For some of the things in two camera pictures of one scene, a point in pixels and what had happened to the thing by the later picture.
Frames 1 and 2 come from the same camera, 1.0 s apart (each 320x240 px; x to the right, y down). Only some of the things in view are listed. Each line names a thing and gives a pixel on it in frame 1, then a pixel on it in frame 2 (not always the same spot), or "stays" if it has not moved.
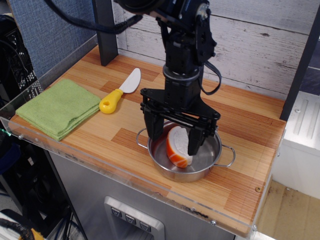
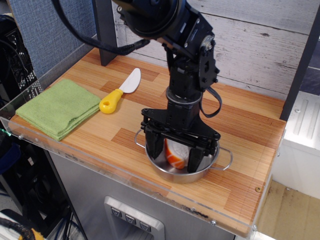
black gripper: [181, 101] → [181, 119]
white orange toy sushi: [177, 147] stays
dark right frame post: [303, 65] stays
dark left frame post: [103, 12] stays
